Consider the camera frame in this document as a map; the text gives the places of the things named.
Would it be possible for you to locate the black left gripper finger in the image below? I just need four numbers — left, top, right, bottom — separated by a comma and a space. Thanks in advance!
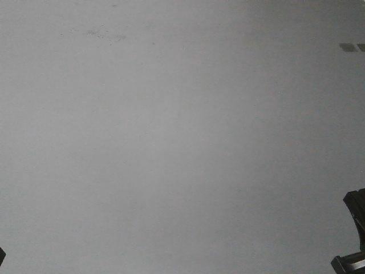
0, 248, 6, 265

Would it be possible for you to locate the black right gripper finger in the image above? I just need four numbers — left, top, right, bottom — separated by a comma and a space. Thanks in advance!
343, 188, 364, 236
331, 251, 364, 274

